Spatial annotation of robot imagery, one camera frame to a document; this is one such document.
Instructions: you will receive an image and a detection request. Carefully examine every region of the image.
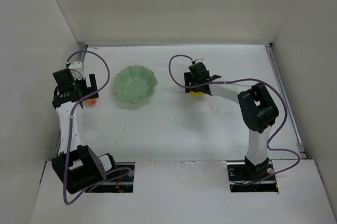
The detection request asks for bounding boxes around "red-orange fake peach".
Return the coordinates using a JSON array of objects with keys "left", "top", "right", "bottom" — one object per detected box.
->
[{"left": 85, "top": 98, "right": 97, "bottom": 106}]

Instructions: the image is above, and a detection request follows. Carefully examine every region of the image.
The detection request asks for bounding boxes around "yellow fake pear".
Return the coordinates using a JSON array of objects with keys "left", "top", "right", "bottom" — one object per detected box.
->
[{"left": 190, "top": 91, "right": 204, "bottom": 96}]

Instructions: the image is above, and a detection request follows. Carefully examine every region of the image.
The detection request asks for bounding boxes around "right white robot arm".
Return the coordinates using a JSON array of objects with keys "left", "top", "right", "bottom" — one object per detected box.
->
[{"left": 184, "top": 59, "right": 279, "bottom": 181}]

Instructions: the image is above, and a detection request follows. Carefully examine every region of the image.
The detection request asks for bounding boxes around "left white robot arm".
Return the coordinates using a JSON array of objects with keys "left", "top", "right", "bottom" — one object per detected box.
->
[{"left": 52, "top": 65, "right": 117, "bottom": 194}]

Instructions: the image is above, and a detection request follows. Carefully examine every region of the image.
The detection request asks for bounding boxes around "green scalloped fruit bowl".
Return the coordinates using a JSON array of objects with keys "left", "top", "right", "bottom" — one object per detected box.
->
[{"left": 112, "top": 65, "right": 158, "bottom": 104}]

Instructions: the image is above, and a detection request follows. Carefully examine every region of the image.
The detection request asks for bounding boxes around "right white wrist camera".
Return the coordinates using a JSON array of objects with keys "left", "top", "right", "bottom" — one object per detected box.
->
[{"left": 192, "top": 58, "right": 204, "bottom": 64}]

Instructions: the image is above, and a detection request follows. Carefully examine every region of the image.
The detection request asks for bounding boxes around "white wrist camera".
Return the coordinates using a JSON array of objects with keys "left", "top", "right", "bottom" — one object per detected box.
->
[
  {"left": 192, "top": 58, "right": 204, "bottom": 64},
  {"left": 66, "top": 61, "right": 85, "bottom": 80}
]

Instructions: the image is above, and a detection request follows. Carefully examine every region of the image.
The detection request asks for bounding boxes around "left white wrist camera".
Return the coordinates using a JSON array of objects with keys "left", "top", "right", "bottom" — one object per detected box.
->
[{"left": 66, "top": 61, "right": 85, "bottom": 80}]

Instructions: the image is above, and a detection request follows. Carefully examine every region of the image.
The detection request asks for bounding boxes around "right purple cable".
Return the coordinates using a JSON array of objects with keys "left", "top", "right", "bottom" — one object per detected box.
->
[{"left": 168, "top": 55, "right": 301, "bottom": 185}]

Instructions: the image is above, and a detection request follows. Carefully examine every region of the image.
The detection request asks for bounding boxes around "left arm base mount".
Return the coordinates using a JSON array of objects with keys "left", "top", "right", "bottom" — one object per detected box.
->
[{"left": 85, "top": 162, "right": 135, "bottom": 194}]

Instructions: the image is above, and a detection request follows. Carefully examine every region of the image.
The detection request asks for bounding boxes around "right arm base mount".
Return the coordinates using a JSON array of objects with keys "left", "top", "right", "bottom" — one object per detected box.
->
[{"left": 227, "top": 161, "right": 279, "bottom": 192}]

